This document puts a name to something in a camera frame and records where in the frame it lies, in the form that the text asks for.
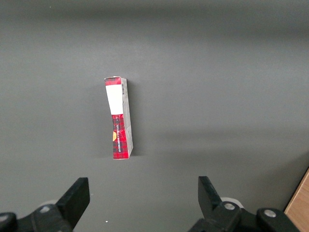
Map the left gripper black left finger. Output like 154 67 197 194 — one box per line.
0 177 91 232

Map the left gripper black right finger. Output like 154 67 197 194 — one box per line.
188 176 300 232

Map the wooden two-drawer cabinet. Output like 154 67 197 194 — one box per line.
284 166 309 232

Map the red plaid cardboard box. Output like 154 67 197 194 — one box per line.
104 76 134 160

